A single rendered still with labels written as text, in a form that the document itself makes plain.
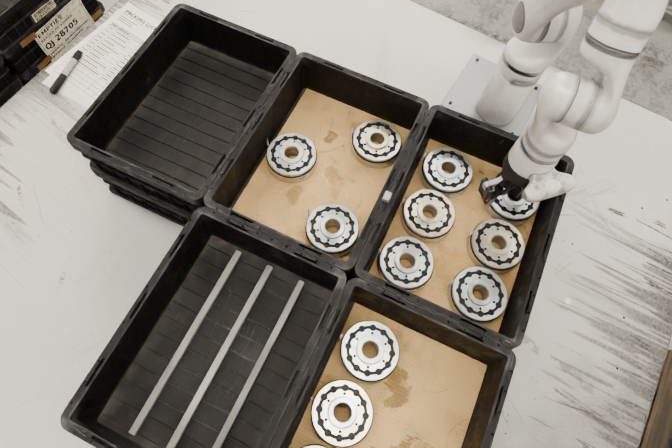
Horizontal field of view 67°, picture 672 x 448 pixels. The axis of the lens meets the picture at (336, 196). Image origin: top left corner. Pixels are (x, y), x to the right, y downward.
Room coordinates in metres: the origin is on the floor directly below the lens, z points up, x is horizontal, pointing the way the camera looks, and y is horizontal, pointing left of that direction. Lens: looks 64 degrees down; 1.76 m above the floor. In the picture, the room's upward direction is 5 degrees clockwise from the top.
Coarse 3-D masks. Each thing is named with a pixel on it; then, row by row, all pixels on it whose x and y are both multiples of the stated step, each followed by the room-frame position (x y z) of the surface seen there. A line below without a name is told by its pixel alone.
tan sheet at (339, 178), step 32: (320, 96) 0.69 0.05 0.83; (288, 128) 0.60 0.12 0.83; (320, 128) 0.61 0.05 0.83; (320, 160) 0.53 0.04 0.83; (352, 160) 0.53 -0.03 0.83; (256, 192) 0.44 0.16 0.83; (288, 192) 0.45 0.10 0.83; (320, 192) 0.45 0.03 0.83; (352, 192) 0.46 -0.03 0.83; (288, 224) 0.38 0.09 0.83
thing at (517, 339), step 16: (432, 112) 0.60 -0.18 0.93; (448, 112) 0.61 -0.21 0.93; (480, 128) 0.58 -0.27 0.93; (496, 128) 0.58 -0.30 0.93; (416, 144) 0.53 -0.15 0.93; (560, 160) 0.52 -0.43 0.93; (400, 176) 0.45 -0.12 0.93; (384, 208) 0.38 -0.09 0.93; (560, 208) 0.42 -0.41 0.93; (368, 240) 0.32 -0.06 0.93; (544, 240) 0.35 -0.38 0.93; (368, 256) 0.29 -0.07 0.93; (544, 256) 0.32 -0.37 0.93; (384, 288) 0.24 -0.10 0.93; (400, 288) 0.24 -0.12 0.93; (528, 288) 0.26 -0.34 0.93; (416, 304) 0.21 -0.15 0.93; (432, 304) 0.22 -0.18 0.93; (528, 304) 0.23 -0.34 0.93; (528, 320) 0.20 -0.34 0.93; (496, 336) 0.17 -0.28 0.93
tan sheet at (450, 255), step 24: (432, 144) 0.59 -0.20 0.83; (480, 168) 0.54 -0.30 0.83; (408, 192) 0.47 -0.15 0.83; (432, 216) 0.42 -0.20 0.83; (456, 216) 0.43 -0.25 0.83; (480, 216) 0.43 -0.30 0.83; (384, 240) 0.36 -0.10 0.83; (456, 240) 0.37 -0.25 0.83; (408, 264) 0.32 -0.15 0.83; (456, 264) 0.32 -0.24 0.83; (432, 288) 0.27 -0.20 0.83; (504, 312) 0.24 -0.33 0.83
